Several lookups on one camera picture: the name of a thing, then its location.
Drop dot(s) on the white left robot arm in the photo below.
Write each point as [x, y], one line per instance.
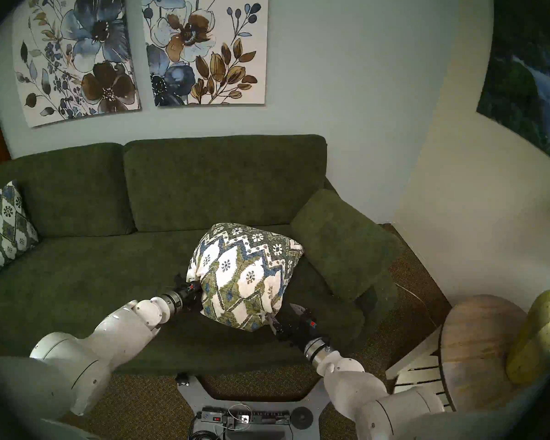
[119, 324]

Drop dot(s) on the white slatted chair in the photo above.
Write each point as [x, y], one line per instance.
[421, 370]

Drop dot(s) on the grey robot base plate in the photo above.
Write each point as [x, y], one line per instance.
[211, 398]

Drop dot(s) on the patterned green white cushion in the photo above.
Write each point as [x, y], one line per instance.
[243, 274]
[4, 228]

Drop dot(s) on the green sofa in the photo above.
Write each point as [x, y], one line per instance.
[96, 269]

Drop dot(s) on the wide green sofa back cushion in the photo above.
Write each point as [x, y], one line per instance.
[220, 182]

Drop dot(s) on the black round disc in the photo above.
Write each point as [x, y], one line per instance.
[301, 416]

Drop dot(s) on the black power strip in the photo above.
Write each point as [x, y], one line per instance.
[266, 417]

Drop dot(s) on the waterfall landscape picture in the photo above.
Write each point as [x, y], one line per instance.
[522, 77]

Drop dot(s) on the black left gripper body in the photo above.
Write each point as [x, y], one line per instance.
[191, 294]

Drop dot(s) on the narrow green sofa back cushion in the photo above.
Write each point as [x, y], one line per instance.
[64, 191]

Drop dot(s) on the black base knob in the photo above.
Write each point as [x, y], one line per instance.
[181, 378]

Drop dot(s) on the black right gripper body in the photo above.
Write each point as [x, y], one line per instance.
[298, 324]

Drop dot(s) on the floral painting brown leaves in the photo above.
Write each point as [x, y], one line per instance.
[201, 45]

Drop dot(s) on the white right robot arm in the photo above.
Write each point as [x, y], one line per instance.
[353, 384]

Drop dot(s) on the floral painting dark brown flower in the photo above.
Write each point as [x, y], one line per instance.
[73, 54]

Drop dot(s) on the round wooden side table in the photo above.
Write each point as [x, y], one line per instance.
[472, 352]

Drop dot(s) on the gold vase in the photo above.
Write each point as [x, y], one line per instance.
[536, 338]

